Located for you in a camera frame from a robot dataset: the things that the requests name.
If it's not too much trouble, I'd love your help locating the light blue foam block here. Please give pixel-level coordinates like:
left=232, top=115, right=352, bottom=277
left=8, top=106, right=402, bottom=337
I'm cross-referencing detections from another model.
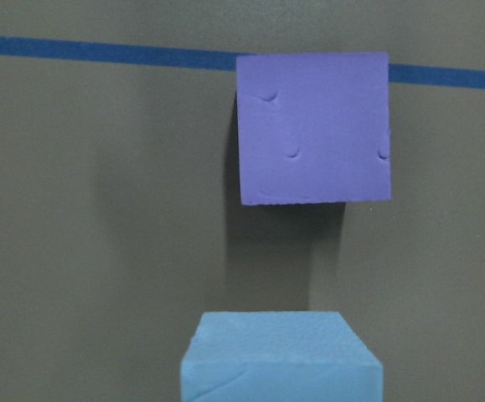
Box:
left=180, top=312, right=384, bottom=401

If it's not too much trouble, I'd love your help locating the purple foam block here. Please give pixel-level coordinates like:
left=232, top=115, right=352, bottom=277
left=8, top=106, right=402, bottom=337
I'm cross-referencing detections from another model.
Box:
left=236, top=52, right=392, bottom=206

